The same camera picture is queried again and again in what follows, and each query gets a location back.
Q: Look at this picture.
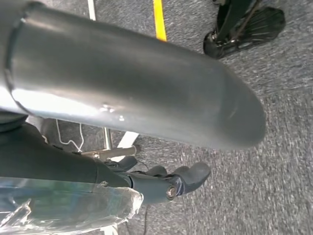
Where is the black robot foot assembly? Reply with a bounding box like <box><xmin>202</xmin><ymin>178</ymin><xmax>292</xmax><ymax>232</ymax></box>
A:
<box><xmin>203</xmin><ymin>0</ymin><xmax>286</xmax><ymax>60</ymax></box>

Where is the stainless steel workbench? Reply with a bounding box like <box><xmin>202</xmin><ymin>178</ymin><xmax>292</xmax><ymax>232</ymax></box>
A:
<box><xmin>81</xmin><ymin>127</ymin><xmax>137</xmax><ymax>162</ymax></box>

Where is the shiny reflective silver cover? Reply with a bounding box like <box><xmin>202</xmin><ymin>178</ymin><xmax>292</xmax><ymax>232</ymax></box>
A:
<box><xmin>0</xmin><ymin>176</ymin><xmax>144</xmax><ymax>235</ymax></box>

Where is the white floor cable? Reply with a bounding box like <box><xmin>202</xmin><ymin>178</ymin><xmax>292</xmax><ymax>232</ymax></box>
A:
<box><xmin>55</xmin><ymin>119</ymin><xmax>85</xmax><ymax>153</ymax></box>

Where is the yellow floor tape strip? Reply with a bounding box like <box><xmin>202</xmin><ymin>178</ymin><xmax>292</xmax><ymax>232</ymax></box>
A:
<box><xmin>153</xmin><ymin>0</ymin><xmax>167</xmax><ymax>42</ymax></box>

